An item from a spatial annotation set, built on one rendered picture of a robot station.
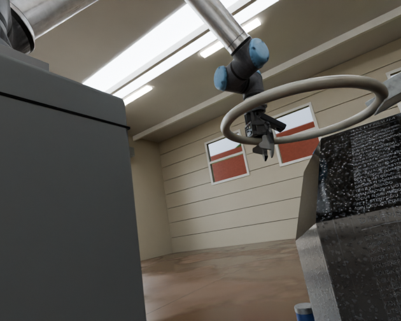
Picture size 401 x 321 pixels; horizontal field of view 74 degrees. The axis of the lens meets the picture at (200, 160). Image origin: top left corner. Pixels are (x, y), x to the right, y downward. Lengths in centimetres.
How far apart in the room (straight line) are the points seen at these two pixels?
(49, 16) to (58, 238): 68
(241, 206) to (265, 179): 106
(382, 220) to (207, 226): 808
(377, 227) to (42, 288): 55
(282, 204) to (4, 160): 727
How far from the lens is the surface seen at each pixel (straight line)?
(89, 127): 44
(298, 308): 159
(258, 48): 99
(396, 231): 62
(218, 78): 108
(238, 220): 802
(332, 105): 752
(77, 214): 39
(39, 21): 90
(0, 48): 56
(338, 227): 63
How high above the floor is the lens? 60
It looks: 14 degrees up
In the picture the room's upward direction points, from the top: 10 degrees counter-clockwise
